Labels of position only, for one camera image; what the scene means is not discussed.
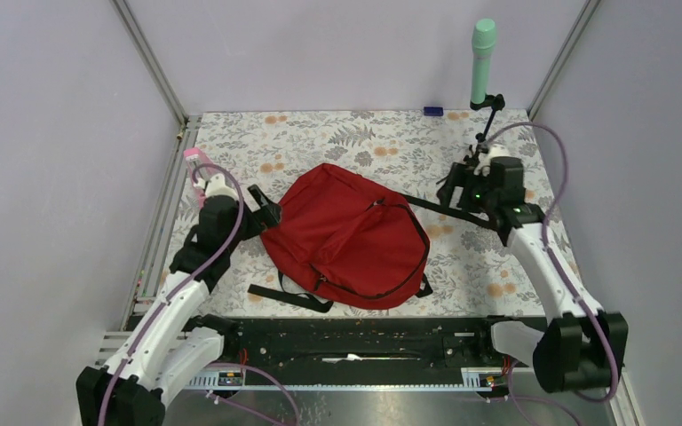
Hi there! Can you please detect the red backpack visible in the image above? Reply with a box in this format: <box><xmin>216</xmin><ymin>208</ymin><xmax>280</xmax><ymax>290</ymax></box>
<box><xmin>248</xmin><ymin>163</ymin><xmax>472</xmax><ymax>313</ymax></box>

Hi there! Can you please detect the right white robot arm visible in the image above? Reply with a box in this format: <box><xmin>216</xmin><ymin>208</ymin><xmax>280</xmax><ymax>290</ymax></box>
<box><xmin>436</xmin><ymin>150</ymin><xmax>629</xmax><ymax>394</ymax></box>

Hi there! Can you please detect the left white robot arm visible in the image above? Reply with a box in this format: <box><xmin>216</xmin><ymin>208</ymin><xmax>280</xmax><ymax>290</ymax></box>
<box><xmin>75</xmin><ymin>172</ymin><xmax>282</xmax><ymax>425</ymax></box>

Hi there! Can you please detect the pink metronome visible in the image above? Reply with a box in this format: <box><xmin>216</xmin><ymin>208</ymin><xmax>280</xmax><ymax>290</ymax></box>
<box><xmin>183</xmin><ymin>147</ymin><xmax>213</xmax><ymax>208</ymax></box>

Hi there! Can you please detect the floral table mat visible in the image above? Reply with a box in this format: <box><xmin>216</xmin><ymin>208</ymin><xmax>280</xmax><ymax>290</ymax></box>
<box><xmin>195</xmin><ymin>109</ymin><xmax>553</xmax><ymax>318</ymax></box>

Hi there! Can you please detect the black tripod mic stand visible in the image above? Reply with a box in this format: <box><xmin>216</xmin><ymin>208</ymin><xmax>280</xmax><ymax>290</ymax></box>
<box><xmin>464</xmin><ymin>94</ymin><xmax>505</xmax><ymax>170</ymax></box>

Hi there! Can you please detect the small blue box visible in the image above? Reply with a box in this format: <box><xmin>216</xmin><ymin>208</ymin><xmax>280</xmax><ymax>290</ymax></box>
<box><xmin>423</xmin><ymin>106</ymin><xmax>444</xmax><ymax>116</ymax></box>

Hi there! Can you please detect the green microphone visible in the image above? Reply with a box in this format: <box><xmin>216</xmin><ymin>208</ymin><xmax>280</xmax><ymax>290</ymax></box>
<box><xmin>470</xmin><ymin>18</ymin><xmax>497</xmax><ymax>110</ymax></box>

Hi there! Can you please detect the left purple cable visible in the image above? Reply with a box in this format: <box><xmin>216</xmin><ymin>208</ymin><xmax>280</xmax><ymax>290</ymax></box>
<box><xmin>96</xmin><ymin>163</ymin><xmax>301</xmax><ymax>426</ymax></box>

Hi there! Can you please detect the purple cable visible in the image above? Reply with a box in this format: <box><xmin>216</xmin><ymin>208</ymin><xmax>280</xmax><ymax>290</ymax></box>
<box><xmin>485</xmin><ymin>122</ymin><xmax>620</xmax><ymax>426</ymax></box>
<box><xmin>96</xmin><ymin>163</ymin><xmax>301</xmax><ymax>426</ymax></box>

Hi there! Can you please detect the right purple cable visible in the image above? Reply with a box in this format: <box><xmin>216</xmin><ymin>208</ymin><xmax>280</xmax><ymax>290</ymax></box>
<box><xmin>485</xmin><ymin>122</ymin><xmax>620</xmax><ymax>426</ymax></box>

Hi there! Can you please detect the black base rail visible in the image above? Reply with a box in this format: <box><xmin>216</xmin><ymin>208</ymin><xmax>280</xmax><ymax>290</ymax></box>
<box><xmin>126</xmin><ymin>314</ymin><xmax>595</xmax><ymax>388</ymax></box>

